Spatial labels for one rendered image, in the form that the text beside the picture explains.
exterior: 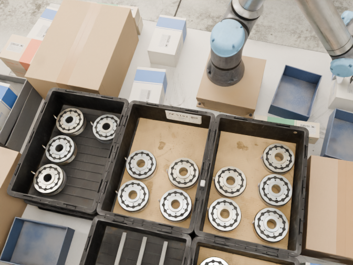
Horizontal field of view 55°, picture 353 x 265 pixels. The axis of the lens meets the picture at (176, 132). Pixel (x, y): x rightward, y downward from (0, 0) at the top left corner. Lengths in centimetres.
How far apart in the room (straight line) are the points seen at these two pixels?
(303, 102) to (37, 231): 114
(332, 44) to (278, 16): 164
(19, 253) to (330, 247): 103
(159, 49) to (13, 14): 180
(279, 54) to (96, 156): 89
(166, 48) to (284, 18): 139
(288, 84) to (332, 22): 51
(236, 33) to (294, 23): 148
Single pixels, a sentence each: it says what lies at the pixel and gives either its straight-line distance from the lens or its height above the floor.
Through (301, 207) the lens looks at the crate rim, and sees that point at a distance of 107.
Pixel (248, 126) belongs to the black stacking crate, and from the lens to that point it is 116.
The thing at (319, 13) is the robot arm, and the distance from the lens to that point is 102.
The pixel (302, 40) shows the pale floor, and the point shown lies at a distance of 259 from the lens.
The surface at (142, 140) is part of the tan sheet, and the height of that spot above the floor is 83.
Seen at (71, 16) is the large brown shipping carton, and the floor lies 90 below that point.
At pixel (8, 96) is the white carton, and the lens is 144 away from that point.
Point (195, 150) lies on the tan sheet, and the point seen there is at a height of 83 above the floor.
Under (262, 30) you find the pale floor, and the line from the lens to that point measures 259.
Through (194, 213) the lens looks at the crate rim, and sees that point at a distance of 102.
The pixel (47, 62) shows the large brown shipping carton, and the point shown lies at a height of 90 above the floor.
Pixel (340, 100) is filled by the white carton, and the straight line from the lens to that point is 143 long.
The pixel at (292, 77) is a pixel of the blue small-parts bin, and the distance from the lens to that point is 152.
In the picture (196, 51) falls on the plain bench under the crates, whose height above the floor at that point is 70.
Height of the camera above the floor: 193
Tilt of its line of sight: 65 degrees down
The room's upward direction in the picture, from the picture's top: 10 degrees counter-clockwise
